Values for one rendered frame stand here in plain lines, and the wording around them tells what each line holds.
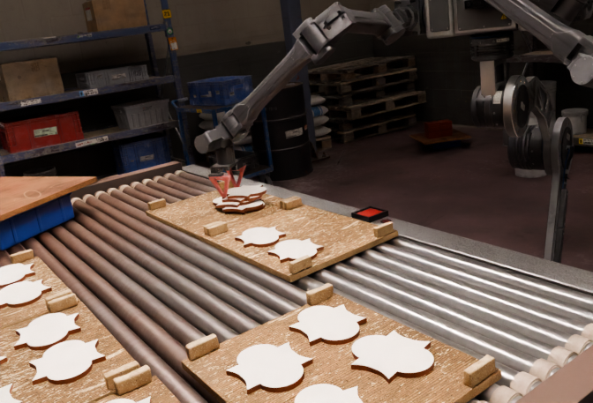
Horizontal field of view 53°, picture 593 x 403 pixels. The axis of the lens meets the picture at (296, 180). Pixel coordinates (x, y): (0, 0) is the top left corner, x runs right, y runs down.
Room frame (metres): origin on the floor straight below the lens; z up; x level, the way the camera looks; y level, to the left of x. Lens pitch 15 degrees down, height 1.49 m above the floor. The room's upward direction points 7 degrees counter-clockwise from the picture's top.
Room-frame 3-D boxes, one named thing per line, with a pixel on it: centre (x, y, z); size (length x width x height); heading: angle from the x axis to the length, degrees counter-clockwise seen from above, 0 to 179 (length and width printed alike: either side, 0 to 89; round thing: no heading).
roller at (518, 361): (1.59, 0.17, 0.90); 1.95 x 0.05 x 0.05; 34
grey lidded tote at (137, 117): (6.10, 1.48, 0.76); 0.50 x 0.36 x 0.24; 128
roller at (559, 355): (1.62, 0.13, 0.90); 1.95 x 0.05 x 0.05; 34
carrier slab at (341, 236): (1.51, 0.02, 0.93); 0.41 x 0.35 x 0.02; 35
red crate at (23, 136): (5.61, 2.32, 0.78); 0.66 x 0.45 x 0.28; 122
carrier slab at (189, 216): (1.85, 0.25, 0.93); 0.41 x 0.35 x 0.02; 35
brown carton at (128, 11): (6.07, 1.54, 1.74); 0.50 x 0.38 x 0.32; 122
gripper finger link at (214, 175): (1.81, 0.23, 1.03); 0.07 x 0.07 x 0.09; 69
